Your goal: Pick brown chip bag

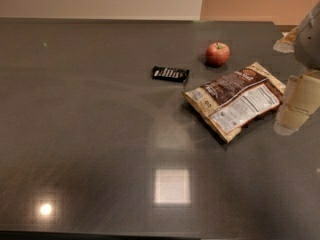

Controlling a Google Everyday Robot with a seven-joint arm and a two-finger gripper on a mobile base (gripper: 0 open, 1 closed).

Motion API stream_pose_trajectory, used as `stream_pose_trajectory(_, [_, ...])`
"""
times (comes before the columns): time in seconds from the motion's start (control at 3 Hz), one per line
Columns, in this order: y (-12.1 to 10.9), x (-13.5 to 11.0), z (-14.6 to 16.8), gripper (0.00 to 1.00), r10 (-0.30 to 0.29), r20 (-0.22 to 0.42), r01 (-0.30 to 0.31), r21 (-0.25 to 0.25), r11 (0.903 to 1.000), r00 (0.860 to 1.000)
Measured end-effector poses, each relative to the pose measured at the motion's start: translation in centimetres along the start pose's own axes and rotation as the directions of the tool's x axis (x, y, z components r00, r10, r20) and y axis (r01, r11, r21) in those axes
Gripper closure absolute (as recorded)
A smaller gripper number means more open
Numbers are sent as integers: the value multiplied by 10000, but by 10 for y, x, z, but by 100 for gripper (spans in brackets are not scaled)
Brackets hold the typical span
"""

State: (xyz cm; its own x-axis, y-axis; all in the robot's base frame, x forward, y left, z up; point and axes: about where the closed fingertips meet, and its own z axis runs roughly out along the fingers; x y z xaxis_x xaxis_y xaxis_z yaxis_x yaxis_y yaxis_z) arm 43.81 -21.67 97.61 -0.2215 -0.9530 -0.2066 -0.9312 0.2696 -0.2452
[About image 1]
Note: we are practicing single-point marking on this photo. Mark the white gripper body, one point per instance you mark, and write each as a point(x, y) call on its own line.
point(308, 43)

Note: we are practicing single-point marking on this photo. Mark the black candy bar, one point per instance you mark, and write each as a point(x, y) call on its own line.
point(170, 74)

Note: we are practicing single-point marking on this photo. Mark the red apple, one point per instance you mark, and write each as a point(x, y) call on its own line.
point(217, 54)

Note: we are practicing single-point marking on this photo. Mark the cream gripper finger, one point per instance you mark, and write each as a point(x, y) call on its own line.
point(286, 43)
point(300, 100)

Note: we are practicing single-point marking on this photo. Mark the brown chip bag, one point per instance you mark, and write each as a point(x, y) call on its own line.
point(231, 101)

